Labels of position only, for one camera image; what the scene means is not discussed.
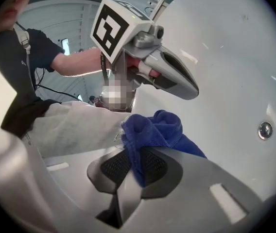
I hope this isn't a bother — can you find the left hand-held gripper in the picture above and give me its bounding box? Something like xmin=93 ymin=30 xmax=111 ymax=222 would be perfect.
xmin=90 ymin=0 xmax=199 ymax=92

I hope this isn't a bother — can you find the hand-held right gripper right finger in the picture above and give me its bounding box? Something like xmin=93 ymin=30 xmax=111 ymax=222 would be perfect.
xmin=117 ymin=146 xmax=276 ymax=233

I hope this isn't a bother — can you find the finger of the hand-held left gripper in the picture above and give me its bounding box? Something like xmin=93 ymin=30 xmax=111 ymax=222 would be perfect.
xmin=140 ymin=54 xmax=200 ymax=101

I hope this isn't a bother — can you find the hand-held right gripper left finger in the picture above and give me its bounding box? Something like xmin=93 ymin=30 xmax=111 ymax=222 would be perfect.
xmin=0 ymin=128 xmax=132 ymax=233

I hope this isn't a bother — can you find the white bathtub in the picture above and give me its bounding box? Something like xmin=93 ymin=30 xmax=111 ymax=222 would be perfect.
xmin=130 ymin=0 xmax=276 ymax=203

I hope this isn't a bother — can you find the blue cloth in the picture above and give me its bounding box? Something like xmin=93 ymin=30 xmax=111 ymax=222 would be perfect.
xmin=120 ymin=109 xmax=208 ymax=188

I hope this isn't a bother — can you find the person's left forearm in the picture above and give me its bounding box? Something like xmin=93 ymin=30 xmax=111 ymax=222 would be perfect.
xmin=51 ymin=47 xmax=104 ymax=79

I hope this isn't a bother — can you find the chrome bathtub drain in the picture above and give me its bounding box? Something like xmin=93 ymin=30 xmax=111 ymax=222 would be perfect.
xmin=257 ymin=121 xmax=274 ymax=141

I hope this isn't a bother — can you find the person's left hand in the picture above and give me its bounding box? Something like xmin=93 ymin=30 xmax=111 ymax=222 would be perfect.
xmin=127 ymin=58 xmax=161 ymax=79

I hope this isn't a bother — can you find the person's face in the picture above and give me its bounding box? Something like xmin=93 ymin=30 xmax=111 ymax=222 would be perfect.
xmin=0 ymin=0 xmax=33 ymax=33

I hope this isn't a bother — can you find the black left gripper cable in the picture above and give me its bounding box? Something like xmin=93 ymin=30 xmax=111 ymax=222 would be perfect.
xmin=100 ymin=52 xmax=110 ymax=87

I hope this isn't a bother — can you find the thin black cable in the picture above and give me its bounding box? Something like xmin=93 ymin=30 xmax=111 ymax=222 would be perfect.
xmin=34 ymin=67 xmax=83 ymax=102

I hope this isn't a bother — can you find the grey harness strap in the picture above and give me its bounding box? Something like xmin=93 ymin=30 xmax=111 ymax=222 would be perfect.
xmin=14 ymin=20 xmax=36 ymax=89

